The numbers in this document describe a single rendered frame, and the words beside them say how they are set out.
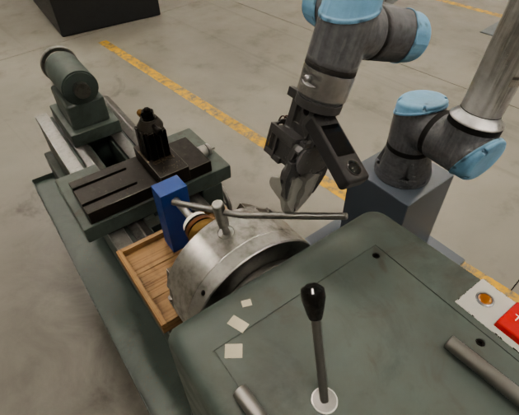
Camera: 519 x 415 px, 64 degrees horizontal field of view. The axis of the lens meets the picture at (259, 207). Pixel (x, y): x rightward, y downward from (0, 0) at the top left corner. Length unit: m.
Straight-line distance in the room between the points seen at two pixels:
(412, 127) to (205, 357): 0.71
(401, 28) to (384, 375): 0.48
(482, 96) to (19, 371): 2.11
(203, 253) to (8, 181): 2.63
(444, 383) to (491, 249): 2.07
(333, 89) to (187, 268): 0.44
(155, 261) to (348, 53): 0.87
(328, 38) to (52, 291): 2.15
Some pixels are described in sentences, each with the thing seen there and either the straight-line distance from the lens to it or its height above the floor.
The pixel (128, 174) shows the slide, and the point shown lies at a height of 0.97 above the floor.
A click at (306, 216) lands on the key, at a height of 1.35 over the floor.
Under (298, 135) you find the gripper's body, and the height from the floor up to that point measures 1.47.
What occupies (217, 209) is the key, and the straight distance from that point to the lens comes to 0.74.
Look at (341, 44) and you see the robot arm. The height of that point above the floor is 1.61.
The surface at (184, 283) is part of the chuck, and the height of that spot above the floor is 1.17.
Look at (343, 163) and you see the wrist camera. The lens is 0.59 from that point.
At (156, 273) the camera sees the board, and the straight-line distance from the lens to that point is 1.22.
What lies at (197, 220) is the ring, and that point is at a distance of 1.01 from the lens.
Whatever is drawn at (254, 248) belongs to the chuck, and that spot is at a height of 1.24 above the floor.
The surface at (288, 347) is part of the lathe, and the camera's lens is 0.65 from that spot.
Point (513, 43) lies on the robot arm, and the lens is 0.95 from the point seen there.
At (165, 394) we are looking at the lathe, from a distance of 1.42.
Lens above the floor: 1.83
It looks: 44 degrees down
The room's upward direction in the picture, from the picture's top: 1 degrees counter-clockwise
